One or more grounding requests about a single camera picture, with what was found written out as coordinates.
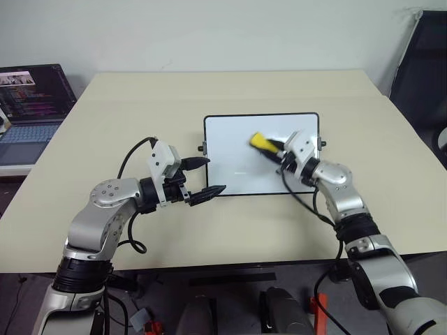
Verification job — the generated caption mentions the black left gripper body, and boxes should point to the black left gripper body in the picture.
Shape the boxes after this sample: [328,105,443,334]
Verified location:
[162,169,192,206]

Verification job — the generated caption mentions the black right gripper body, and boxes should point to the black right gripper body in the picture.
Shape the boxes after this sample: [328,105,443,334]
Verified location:
[275,150,298,173]

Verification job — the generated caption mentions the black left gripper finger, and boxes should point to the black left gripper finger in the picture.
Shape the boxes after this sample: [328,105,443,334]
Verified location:
[188,185,228,208]
[179,157,211,172]

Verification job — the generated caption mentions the yellow whiteboard eraser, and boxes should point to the yellow whiteboard eraser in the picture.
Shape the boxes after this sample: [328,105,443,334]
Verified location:
[248,131,277,154]

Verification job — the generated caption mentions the black-framed whiteboard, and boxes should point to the black-framed whiteboard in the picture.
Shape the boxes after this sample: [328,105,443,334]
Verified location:
[197,112,328,198]

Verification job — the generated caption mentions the dark rounded grey shape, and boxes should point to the dark rounded grey shape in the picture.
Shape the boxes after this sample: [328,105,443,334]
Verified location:
[175,295,218,335]

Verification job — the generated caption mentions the small grey plate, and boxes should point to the small grey plate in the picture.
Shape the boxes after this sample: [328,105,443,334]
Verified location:
[129,308,152,329]

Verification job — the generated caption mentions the dark rounded black shape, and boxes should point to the dark rounded black shape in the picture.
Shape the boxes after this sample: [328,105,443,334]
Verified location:
[259,286,316,335]

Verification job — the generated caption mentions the white side desk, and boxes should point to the white side desk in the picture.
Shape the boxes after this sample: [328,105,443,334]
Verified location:
[0,163,36,177]

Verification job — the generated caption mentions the black office chair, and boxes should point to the black office chair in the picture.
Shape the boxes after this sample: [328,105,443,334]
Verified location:
[387,10,447,161]

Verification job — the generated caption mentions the open grey laptop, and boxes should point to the open grey laptop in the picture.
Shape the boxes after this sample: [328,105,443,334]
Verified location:
[0,64,78,167]

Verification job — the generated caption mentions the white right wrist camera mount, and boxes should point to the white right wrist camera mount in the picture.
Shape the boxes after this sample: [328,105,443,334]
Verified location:
[282,130,321,176]

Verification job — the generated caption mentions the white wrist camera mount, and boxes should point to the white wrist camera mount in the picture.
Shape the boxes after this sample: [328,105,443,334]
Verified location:
[282,130,321,176]
[145,139,186,207]

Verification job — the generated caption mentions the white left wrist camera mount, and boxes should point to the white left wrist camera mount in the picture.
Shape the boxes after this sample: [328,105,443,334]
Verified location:
[145,139,186,207]

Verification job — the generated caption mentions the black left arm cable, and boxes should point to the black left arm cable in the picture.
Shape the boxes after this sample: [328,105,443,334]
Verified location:
[117,137,159,255]

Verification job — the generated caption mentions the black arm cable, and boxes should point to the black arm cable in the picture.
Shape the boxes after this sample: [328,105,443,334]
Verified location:
[117,137,159,255]
[280,170,349,335]

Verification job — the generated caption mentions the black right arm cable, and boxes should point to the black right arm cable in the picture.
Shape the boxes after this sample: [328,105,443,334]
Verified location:
[280,170,349,335]

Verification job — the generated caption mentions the orange plastic bracket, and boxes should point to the orange plastic bracket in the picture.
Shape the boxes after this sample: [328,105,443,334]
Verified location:
[309,293,329,335]

